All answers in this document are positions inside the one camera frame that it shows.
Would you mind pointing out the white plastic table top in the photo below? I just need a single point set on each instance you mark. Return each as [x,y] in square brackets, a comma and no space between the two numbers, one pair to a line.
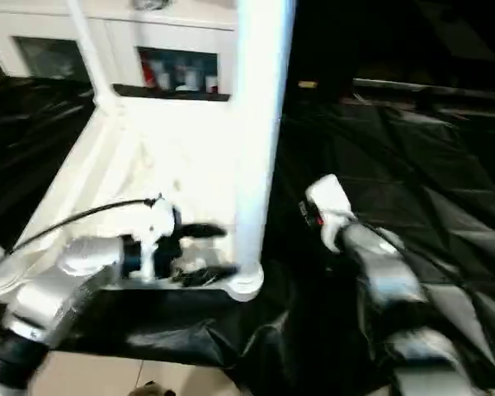
[128,165]

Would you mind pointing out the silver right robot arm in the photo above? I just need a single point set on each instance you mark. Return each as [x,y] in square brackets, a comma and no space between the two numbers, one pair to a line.
[392,280]

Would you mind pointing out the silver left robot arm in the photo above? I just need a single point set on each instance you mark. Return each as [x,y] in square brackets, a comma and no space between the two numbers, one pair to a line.
[45,301]

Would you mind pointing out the black mat cloth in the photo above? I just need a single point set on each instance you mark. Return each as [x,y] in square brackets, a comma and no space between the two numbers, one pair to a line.
[416,165]

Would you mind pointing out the grey metal bar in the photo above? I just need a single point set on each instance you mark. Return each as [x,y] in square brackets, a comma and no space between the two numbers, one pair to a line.
[433,87]

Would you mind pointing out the white glass-door cabinet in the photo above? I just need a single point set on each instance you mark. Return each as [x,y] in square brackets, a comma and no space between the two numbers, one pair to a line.
[107,33]

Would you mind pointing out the grey bundle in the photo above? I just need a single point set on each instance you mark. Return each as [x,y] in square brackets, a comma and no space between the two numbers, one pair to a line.
[152,4]

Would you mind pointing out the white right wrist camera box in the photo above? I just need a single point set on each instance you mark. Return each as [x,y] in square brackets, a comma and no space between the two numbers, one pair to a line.
[330,198]

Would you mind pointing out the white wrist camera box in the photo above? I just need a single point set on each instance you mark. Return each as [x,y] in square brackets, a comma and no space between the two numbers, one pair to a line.
[330,198]
[156,222]

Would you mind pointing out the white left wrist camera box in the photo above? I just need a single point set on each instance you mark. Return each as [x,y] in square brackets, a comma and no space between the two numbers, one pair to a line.
[156,222]

